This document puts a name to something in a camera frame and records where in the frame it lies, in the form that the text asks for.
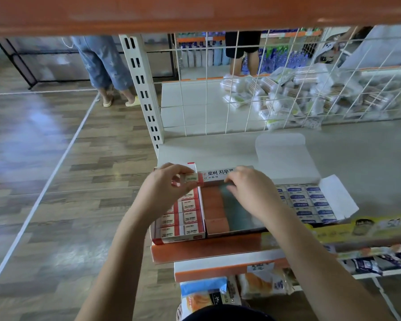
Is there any person's right forearm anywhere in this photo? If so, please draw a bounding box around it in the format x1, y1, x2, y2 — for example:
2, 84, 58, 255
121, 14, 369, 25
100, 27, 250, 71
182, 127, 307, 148
262, 209, 395, 321

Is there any white orange metal shelf unit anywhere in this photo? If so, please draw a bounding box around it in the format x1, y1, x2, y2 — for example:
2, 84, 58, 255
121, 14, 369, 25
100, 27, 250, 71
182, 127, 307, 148
0, 0, 401, 285

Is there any row of blue bottles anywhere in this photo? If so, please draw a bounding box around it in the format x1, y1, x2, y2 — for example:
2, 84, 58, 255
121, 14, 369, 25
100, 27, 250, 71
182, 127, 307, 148
177, 31, 322, 76

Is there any row of dark snack packets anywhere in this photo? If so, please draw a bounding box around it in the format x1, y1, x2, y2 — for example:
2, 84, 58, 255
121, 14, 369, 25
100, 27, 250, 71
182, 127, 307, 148
348, 249, 401, 276

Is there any yellow price label strip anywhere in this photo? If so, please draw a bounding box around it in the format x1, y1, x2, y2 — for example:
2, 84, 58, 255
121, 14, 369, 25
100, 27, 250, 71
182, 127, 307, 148
313, 214, 401, 246

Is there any person's right hand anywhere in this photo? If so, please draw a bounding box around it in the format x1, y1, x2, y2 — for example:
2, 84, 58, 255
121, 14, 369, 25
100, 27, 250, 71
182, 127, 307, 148
225, 165, 283, 225

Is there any box of pink-blue erasers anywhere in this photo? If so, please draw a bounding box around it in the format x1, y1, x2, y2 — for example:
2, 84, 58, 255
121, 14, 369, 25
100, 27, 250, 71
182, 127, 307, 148
199, 166, 270, 237

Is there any red eraser display box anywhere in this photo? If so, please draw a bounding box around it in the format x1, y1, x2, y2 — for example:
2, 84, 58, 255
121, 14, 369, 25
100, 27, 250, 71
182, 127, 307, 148
150, 162, 207, 245

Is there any black metal rack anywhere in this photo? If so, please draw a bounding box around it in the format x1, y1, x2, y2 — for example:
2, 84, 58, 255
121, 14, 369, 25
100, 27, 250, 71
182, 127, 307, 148
0, 35, 180, 90

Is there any person's left forearm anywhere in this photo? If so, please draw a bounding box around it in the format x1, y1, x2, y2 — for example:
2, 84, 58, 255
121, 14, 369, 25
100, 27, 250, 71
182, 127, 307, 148
75, 214, 158, 321

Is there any person's left hand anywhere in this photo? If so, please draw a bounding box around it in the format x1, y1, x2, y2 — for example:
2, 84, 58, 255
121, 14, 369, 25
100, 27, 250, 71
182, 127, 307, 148
128, 163, 200, 225

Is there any pile of white packets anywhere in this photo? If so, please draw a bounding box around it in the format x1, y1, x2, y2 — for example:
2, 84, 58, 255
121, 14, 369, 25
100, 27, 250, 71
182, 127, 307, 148
219, 63, 401, 131

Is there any white wire grid panel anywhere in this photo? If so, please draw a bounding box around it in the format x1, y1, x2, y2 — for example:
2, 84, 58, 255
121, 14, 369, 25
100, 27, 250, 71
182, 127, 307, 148
157, 26, 401, 138

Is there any blue orange snack packet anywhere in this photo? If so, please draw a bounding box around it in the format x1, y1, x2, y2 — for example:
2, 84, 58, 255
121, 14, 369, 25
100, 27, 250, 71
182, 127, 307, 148
178, 276, 243, 321

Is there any blue white eraser box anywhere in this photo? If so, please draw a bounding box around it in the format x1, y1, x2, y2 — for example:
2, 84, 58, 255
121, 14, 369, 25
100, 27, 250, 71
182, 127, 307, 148
254, 132, 360, 229

